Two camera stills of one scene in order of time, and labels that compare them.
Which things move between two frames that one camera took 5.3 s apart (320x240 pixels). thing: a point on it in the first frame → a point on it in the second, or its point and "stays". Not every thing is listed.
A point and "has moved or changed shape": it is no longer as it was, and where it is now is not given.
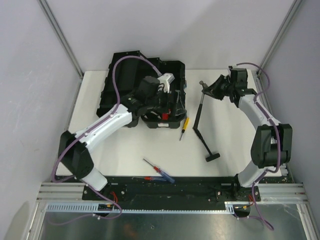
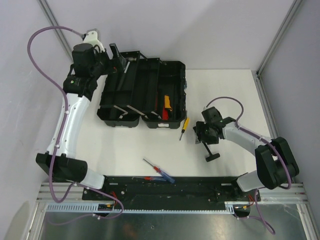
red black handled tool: (165, 115) has moved or changed shape
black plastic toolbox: (125, 69) stays
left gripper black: (168, 104) → (119, 60)
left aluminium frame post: (64, 42) stays
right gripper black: (211, 91) → (200, 127)
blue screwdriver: (150, 178) stays
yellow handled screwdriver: (185, 127) stays
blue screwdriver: (165, 175) stays
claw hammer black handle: (204, 85) → (123, 76)
